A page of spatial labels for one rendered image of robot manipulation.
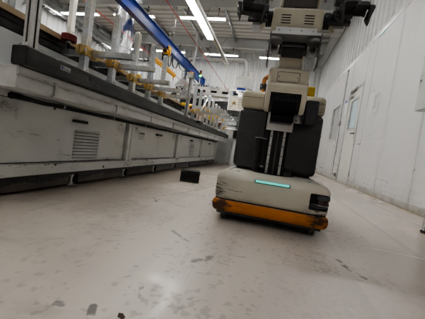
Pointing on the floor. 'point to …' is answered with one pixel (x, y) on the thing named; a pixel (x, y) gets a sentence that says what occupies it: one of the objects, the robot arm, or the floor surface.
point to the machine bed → (79, 133)
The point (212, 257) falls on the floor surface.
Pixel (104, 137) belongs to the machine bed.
